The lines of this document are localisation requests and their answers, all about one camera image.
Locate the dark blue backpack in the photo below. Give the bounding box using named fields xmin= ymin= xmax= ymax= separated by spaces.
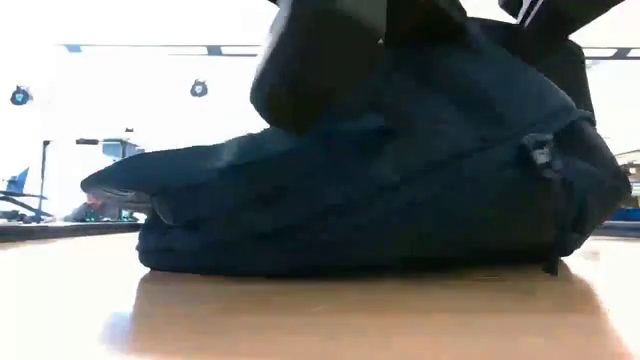
xmin=79 ymin=14 xmax=634 ymax=277

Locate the person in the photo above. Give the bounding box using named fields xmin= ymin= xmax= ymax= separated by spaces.
xmin=63 ymin=192 xmax=144 ymax=224

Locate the shelf with blue bins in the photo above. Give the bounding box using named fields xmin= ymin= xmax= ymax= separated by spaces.
xmin=609 ymin=149 xmax=640 ymax=222

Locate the black ceiling light rail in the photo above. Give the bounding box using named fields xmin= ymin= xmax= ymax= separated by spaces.
xmin=62 ymin=42 xmax=640 ymax=61

